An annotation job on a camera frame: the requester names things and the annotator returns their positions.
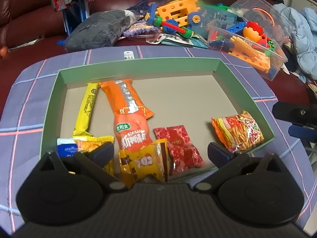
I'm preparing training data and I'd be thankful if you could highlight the green cardboard box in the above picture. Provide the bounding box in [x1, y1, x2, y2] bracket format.
[40, 58, 276, 182]

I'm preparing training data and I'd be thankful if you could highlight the red and orange toy gear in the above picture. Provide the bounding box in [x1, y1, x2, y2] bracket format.
[243, 21, 263, 40]

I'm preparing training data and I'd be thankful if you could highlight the purple knit item in bag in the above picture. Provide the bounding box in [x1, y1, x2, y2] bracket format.
[122, 21, 161, 41]

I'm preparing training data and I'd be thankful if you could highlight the blue transparent toy case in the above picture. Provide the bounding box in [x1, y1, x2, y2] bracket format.
[127, 0, 179, 18]

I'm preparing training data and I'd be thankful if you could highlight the long yellow bar packet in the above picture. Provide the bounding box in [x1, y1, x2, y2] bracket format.
[73, 82, 99, 138]

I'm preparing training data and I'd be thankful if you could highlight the blue toy robot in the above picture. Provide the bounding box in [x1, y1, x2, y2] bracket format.
[51, 0, 97, 36]

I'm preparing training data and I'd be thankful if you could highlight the checked blue tablecloth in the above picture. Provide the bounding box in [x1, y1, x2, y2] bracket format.
[0, 45, 312, 228]

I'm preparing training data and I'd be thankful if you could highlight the orange packet with silver seam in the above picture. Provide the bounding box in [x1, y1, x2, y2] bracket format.
[99, 79, 155, 121]

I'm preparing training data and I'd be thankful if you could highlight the paper sheet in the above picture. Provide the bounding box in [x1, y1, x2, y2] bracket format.
[7, 38, 41, 52]

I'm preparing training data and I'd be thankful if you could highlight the dark red leather sofa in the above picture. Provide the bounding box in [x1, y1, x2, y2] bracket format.
[0, 0, 317, 119]

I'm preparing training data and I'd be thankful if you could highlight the dark cloth in plastic bag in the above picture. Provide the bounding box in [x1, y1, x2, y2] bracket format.
[64, 9, 135, 53]

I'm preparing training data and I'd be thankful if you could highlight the orange toy vehicle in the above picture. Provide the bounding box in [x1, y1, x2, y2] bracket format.
[146, 0, 202, 36]

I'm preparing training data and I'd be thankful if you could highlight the yellow-brown cartoon face packet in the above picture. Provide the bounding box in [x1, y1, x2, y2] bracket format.
[118, 139, 170, 190]

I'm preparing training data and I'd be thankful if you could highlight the orange-red sausage packet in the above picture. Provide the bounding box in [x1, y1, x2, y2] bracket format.
[113, 111, 153, 152]

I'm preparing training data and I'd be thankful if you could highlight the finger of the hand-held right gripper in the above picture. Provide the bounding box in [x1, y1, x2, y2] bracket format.
[288, 125, 317, 139]
[272, 101, 317, 126]

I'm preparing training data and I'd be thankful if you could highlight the red patterned snack packet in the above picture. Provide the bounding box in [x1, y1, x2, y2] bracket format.
[153, 125, 206, 176]

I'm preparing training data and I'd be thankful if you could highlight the clear plastic lid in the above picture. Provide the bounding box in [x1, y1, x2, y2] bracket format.
[229, 0, 294, 47]

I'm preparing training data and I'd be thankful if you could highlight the teal printed board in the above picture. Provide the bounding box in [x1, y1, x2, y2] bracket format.
[193, 5, 239, 49]

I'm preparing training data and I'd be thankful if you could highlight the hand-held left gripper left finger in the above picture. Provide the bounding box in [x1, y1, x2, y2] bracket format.
[38, 142, 129, 193]

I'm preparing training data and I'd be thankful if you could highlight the orange stick snack packet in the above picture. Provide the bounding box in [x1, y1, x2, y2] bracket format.
[211, 110, 265, 153]

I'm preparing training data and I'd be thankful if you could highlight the sticker sheet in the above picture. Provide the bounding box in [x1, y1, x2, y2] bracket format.
[146, 32, 195, 45]

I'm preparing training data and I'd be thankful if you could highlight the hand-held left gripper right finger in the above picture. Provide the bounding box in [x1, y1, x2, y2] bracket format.
[192, 142, 286, 193]

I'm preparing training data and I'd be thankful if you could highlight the clear bin of toy parts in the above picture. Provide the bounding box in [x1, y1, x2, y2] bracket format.
[207, 20, 288, 81]

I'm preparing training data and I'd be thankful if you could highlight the light blue jacket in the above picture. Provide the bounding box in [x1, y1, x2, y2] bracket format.
[270, 4, 317, 80]

